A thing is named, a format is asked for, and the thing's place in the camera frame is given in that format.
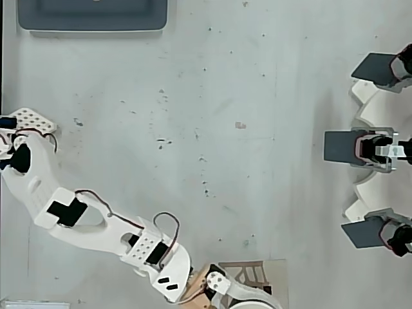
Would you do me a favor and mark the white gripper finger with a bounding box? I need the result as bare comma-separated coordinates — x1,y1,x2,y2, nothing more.
205,271,282,309

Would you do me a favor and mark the tan gripper body with servo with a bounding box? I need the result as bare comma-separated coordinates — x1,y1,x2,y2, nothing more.
179,263,233,309

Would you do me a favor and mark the printed paper mat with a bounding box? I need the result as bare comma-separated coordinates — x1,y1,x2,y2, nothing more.
218,259,288,309

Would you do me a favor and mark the dark grey paddle plate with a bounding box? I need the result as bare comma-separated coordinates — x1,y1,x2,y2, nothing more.
341,216,386,250
350,52,398,88
323,129,360,165

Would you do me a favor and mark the white flat object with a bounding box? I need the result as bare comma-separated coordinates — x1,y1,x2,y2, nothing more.
1,300,71,309

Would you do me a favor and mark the black servo motor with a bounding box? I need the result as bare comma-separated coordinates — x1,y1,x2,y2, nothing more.
377,209,412,258
388,43,412,94

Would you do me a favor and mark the white gear-shaped fixture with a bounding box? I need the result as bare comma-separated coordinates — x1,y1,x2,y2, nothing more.
341,79,412,226

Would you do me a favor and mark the grey plastic tray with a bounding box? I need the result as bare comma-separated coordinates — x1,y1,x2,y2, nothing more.
15,0,169,38

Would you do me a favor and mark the red white gripper cable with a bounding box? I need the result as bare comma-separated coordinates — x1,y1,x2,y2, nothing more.
176,279,212,306

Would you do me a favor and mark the red black looped wrist cable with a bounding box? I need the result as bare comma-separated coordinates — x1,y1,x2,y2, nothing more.
152,211,182,268

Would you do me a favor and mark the red black arm cable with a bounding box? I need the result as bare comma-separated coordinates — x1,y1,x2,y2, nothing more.
12,127,146,231

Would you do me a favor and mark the black servo with metal bracket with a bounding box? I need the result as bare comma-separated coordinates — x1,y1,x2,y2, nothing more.
350,126,412,173

